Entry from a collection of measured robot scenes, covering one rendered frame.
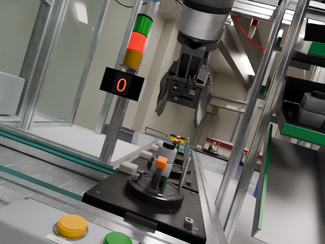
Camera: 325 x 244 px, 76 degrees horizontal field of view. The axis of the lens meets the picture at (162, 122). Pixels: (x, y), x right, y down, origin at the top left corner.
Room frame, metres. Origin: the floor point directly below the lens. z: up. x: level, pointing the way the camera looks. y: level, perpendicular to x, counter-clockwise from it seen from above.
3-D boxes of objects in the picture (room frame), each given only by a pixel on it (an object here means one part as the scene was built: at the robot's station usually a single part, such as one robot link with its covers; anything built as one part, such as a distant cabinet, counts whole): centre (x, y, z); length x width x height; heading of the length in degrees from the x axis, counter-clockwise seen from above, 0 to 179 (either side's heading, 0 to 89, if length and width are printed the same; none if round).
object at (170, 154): (0.51, -0.03, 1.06); 0.08 x 0.04 x 0.07; 173
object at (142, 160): (0.75, -0.06, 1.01); 0.24 x 0.24 x 0.13; 83
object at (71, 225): (0.29, 0.08, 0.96); 0.04 x 0.04 x 0.02
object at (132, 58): (0.64, 0.14, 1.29); 0.05 x 0.05 x 0.05
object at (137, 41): (0.64, 0.14, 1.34); 0.05 x 0.05 x 0.05
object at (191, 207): (0.50, -0.03, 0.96); 0.24 x 0.24 x 0.02; 83
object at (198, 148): (1.79, -0.47, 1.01); 0.24 x 0.24 x 0.13; 83
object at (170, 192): (0.50, -0.03, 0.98); 0.14 x 0.14 x 0.02
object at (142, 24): (0.64, 0.14, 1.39); 0.05 x 0.05 x 0.05
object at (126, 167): (0.61, 0.05, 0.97); 0.05 x 0.05 x 0.04; 83
